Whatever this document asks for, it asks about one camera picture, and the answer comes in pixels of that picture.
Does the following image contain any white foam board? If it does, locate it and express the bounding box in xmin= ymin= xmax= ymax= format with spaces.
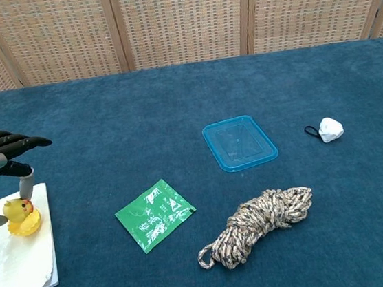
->
xmin=0 ymin=182 xmax=61 ymax=287

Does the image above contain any yellow fluted cup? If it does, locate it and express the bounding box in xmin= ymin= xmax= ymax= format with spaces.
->
xmin=6 ymin=208 xmax=44 ymax=239

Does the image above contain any woven folding screen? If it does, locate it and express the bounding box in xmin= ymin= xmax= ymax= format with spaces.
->
xmin=0 ymin=0 xmax=383 ymax=93

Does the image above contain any beige braided rope bundle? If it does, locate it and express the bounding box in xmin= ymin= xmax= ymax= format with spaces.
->
xmin=190 ymin=184 xmax=320 ymax=275

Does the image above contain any white pouch with black loop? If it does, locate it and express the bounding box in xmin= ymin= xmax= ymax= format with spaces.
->
xmin=303 ymin=115 xmax=346 ymax=146

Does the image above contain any yellow rubber duck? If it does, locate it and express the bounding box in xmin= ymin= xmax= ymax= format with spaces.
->
xmin=1 ymin=197 xmax=36 ymax=225

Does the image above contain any blue clear plastic lid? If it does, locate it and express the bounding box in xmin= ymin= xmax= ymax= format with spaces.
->
xmin=200 ymin=111 xmax=281 ymax=176

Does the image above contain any green foil sachet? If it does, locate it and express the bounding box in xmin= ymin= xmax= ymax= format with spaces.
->
xmin=111 ymin=175 xmax=201 ymax=257

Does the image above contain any blue table cloth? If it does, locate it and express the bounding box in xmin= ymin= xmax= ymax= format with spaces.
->
xmin=0 ymin=36 xmax=383 ymax=287

